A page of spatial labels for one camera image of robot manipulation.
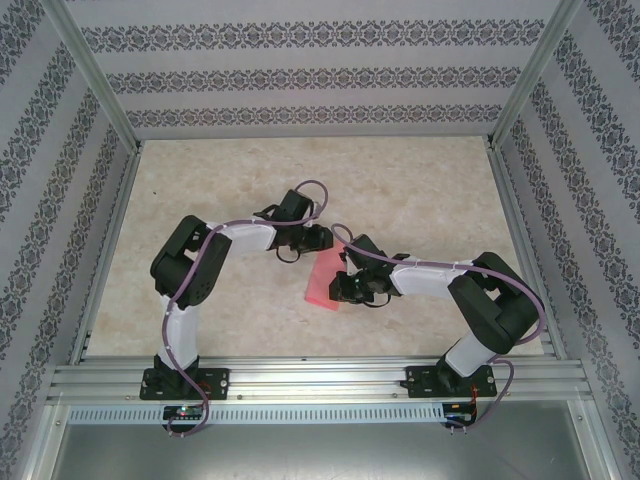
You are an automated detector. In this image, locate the pink paper sheet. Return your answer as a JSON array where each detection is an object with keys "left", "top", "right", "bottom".
[{"left": 303, "top": 243, "right": 351, "bottom": 312}]

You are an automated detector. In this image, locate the small controller circuit board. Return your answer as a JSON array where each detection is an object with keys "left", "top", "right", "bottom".
[
  {"left": 163, "top": 405, "right": 205, "bottom": 421},
  {"left": 444, "top": 402, "right": 476, "bottom": 426}
]

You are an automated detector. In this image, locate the aluminium mounting rail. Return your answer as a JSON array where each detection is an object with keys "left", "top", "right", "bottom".
[{"left": 47, "top": 356, "right": 589, "bottom": 402}]

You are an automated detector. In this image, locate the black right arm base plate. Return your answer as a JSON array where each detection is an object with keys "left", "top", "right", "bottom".
[{"left": 405, "top": 364, "right": 497, "bottom": 400}]

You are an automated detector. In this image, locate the slotted grey cable duct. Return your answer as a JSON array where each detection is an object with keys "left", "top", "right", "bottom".
[{"left": 67, "top": 403, "right": 447, "bottom": 425}]

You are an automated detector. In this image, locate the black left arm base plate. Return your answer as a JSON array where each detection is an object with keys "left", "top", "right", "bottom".
[{"left": 141, "top": 367, "right": 231, "bottom": 401}]

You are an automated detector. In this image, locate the aluminium side rail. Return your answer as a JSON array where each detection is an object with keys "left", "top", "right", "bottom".
[
  {"left": 67, "top": 142, "right": 146, "bottom": 366},
  {"left": 487, "top": 142, "right": 570, "bottom": 362}
]

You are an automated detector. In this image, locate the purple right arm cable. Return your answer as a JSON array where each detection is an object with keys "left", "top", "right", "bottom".
[{"left": 330, "top": 223, "right": 547, "bottom": 435}]

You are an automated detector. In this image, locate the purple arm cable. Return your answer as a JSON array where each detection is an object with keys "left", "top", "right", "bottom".
[
  {"left": 330, "top": 223, "right": 547, "bottom": 435},
  {"left": 163, "top": 179, "right": 331, "bottom": 440}
]

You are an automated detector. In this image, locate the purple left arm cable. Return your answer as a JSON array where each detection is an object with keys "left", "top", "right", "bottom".
[{"left": 163, "top": 179, "right": 331, "bottom": 440}]

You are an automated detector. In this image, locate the aluminium frame post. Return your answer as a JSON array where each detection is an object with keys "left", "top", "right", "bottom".
[
  {"left": 39, "top": 0, "right": 145, "bottom": 156},
  {"left": 486, "top": 0, "right": 585, "bottom": 154}
]

